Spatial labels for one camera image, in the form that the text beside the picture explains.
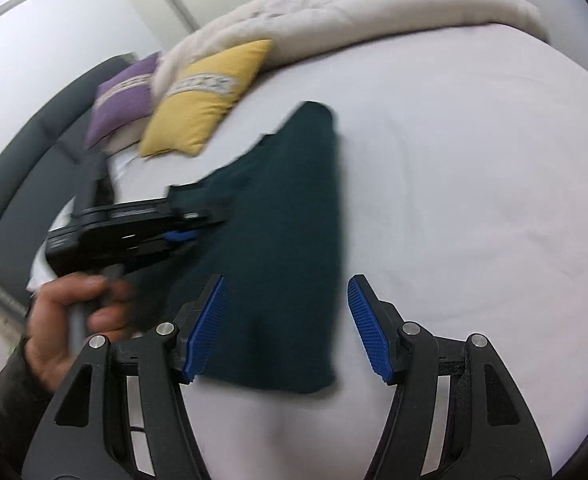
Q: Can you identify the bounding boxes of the grey padded headboard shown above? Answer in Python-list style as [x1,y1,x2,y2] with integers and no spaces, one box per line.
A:
[0,55,135,306]

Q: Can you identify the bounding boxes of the person's left hand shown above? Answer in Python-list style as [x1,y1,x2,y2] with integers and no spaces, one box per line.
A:
[26,275,141,392]

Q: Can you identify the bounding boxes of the yellow throw pillow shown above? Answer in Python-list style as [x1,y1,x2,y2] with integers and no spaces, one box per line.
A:
[138,39,275,158]

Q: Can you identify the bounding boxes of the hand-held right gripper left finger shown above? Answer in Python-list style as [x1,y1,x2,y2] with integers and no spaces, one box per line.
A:
[21,274,229,480]

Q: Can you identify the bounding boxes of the bed with white sheet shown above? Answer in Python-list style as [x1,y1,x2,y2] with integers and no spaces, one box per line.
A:
[24,25,588,480]

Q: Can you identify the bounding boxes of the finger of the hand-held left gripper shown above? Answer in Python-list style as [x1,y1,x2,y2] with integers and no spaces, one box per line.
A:
[134,229,201,267]
[166,207,228,229]

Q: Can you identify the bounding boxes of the dark green sweater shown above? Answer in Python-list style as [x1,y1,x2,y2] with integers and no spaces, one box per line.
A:
[139,101,345,395]

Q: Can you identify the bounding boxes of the person's left forearm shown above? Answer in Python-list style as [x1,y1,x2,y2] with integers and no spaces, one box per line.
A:
[0,335,61,480]

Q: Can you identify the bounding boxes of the purple throw pillow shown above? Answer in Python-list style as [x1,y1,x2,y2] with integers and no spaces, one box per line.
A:
[85,52,162,148]

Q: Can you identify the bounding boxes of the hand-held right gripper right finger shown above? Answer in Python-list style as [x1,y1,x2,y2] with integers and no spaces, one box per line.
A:
[346,274,552,480]

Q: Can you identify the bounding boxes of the beige duvet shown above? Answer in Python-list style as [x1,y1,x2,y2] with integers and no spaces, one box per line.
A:
[151,0,550,101]

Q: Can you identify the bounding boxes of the white bed pillow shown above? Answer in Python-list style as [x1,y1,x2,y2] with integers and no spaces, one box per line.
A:
[99,120,150,161]

